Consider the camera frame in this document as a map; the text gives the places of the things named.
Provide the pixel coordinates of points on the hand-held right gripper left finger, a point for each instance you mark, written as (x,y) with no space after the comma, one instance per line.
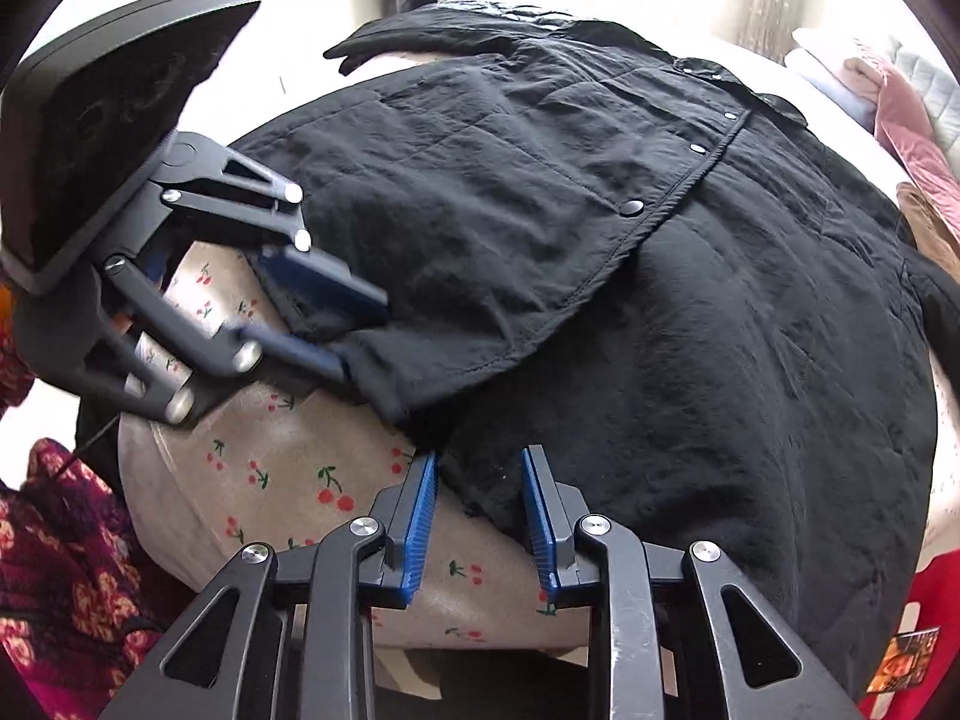
(418,525)

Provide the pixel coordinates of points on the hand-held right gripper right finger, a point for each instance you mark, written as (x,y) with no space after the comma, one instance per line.
(541,525)

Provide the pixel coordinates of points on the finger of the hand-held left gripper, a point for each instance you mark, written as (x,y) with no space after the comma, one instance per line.
(330,277)
(300,352)

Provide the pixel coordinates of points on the black snap-button shirt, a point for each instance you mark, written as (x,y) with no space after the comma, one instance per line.
(675,277)

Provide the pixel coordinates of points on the pile of pastel clothes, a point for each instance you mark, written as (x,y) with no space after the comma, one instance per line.
(877,97)

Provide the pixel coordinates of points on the cherry print bed sheet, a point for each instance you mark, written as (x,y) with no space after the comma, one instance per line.
(300,465)

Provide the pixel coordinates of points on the red floral knit clothing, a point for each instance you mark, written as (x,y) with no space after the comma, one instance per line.
(60,555)

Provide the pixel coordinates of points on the red cloth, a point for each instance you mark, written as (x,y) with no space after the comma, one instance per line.
(911,652)

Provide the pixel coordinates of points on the colourful printed card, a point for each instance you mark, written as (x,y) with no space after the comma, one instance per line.
(909,661)

